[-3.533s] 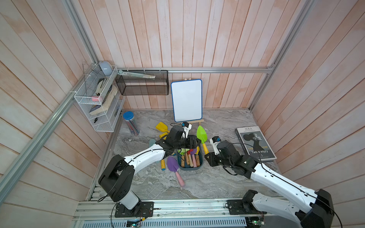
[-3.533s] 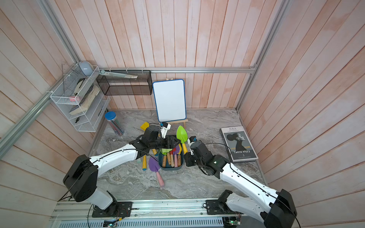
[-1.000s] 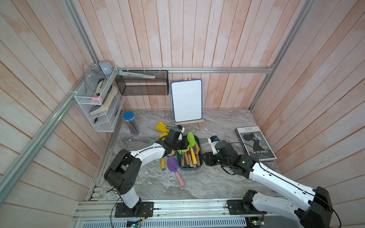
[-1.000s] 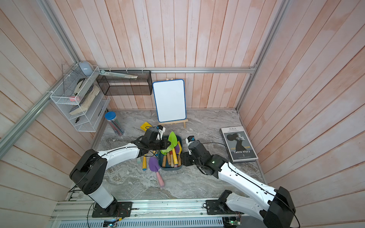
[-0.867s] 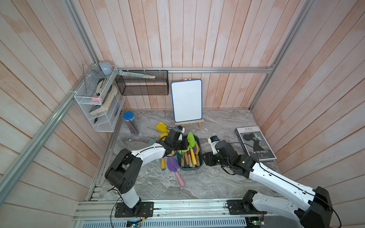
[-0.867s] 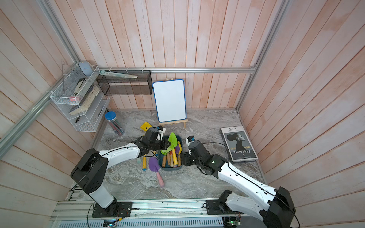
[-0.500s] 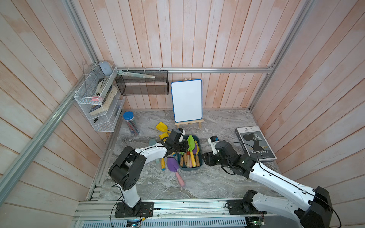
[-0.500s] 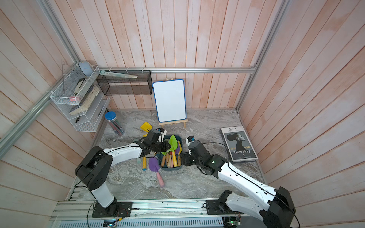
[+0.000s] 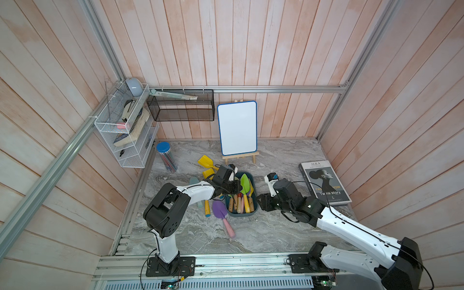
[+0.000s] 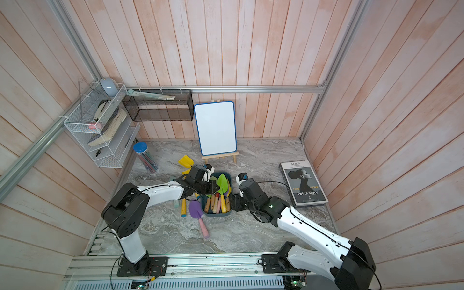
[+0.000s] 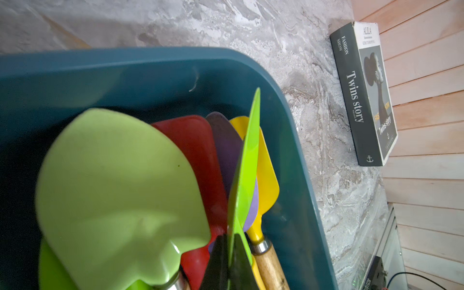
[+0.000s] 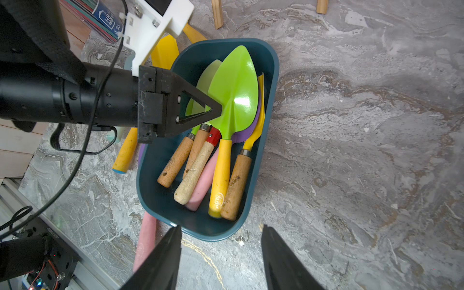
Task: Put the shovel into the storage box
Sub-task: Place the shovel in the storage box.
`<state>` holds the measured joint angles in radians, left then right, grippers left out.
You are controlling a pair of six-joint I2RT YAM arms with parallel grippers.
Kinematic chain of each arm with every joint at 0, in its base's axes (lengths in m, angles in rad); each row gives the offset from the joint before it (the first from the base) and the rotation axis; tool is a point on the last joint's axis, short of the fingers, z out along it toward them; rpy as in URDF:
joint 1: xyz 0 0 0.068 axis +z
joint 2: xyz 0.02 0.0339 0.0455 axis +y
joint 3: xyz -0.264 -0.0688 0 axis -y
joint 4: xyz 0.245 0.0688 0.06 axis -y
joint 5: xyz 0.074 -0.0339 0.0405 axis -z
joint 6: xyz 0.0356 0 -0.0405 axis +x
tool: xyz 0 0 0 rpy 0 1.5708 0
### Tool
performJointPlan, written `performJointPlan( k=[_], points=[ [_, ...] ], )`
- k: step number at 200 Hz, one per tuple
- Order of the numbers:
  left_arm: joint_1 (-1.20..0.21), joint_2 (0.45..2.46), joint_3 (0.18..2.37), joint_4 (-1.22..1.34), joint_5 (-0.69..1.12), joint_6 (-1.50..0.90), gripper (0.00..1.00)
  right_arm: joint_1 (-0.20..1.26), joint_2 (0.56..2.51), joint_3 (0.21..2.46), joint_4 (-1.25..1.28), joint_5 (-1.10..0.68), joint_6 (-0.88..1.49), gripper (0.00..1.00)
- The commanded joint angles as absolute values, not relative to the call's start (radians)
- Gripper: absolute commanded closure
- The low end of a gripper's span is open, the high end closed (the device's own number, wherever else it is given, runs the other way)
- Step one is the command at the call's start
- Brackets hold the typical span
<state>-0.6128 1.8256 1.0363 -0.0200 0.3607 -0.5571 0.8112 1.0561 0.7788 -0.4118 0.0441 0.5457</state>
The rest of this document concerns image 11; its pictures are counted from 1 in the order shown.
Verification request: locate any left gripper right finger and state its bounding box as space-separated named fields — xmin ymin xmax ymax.
xmin=229 ymin=234 xmax=259 ymax=290

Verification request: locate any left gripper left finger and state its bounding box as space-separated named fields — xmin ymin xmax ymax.
xmin=199 ymin=234 xmax=228 ymax=290

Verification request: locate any yellow shovel wooden handle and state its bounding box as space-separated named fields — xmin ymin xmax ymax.
xmin=246 ymin=131 xmax=290 ymax=290

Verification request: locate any green trowel yellow handle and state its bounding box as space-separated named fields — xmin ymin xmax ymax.
xmin=227 ymin=88 xmax=261 ymax=289

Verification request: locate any lime shovel wooden handle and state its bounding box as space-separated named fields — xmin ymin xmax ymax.
xmin=35 ymin=108 xmax=211 ymax=290

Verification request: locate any purple trowel pink handle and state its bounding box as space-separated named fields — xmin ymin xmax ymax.
xmin=205 ymin=111 xmax=260 ymax=254

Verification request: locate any red shovel wooden handle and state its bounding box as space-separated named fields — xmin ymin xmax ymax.
xmin=151 ymin=115 xmax=227 ymax=290

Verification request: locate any green trowel wooden handle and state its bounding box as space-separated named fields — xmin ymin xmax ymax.
xmin=38 ymin=238 xmax=79 ymax=290

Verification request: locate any dark teal storage box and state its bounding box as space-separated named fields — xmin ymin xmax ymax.
xmin=1 ymin=47 xmax=338 ymax=290

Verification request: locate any black cover book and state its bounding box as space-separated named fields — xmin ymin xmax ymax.
xmin=330 ymin=21 xmax=398 ymax=167

